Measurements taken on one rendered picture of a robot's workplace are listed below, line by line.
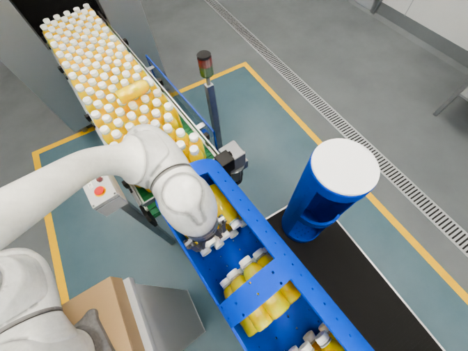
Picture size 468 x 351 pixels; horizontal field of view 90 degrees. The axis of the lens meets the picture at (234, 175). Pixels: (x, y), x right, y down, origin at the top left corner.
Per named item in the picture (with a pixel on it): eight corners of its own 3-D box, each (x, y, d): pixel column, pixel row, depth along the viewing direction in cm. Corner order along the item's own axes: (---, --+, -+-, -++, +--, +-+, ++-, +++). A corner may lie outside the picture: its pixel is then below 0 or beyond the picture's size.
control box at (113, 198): (106, 216, 95) (91, 208, 86) (89, 182, 103) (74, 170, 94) (129, 203, 97) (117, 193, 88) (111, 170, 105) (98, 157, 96)
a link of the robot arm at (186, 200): (229, 221, 52) (198, 180, 58) (223, 193, 39) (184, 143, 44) (188, 251, 50) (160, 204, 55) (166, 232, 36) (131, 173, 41)
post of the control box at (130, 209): (171, 245, 187) (106, 198, 99) (169, 241, 189) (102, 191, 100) (175, 242, 188) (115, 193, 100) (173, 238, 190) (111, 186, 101)
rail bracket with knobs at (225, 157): (221, 180, 112) (219, 169, 103) (212, 169, 115) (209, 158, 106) (237, 168, 114) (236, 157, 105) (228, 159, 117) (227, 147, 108)
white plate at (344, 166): (298, 152, 101) (298, 154, 102) (339, 206, 89) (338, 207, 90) (350, 129, 106) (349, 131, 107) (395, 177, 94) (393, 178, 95)
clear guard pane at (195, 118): (221, 175, 163) (212, 131, 120) (168, 109, 194) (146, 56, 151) (221, 175, 163) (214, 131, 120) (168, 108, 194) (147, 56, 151)
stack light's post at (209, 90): (224, 184, 210) (207, 88, 113) (222, 182, 212) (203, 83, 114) (228, 182, 211) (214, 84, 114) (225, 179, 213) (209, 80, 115)
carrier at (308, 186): (274, 216, 180) (294, 250, 167) (297, 154, 102) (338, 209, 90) (305, 200, 184) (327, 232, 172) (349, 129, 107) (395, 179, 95)
